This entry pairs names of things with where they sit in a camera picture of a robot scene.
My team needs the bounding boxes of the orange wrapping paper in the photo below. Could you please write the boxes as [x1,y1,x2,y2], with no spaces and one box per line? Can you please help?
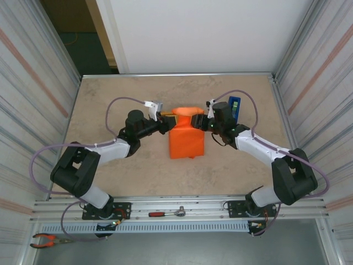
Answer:
[168,106,206,160]

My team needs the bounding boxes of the blue tape dispenser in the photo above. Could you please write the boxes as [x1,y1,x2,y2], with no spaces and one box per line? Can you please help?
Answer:
[228,96,242,124]

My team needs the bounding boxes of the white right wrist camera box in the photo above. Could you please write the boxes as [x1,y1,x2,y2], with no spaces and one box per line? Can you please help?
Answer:
[206,98,219,120]

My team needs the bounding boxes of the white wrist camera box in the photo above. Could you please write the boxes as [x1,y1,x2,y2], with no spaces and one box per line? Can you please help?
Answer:
[206,98,219,120]
[143,99,164,122]

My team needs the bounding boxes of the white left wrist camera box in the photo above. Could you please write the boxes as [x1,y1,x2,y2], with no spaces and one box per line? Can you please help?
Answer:
[143,99,164,122]

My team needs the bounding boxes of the aluminium table edge rail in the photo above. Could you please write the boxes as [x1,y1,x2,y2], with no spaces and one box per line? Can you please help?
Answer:
[81,72,276,83]

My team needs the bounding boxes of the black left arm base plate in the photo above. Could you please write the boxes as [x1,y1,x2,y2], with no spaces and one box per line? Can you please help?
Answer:
[82,202,132,220]

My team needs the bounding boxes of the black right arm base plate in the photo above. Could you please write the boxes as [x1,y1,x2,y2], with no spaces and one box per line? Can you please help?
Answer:
[227,199,278,219]

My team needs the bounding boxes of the red-handled ratchet wrench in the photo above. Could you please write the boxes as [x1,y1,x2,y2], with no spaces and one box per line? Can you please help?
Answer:
[148,205,187,218]

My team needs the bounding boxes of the beige wooden door frame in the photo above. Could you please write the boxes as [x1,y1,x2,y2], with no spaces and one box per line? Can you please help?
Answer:
[84,0,122,75]

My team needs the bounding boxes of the grey slotted cable duct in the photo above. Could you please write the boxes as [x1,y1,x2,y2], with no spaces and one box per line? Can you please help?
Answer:
[40,220,250,235]

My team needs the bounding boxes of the orange-handled pliers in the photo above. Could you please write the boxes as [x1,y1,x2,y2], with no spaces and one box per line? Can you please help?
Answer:
[29,233,74,248]

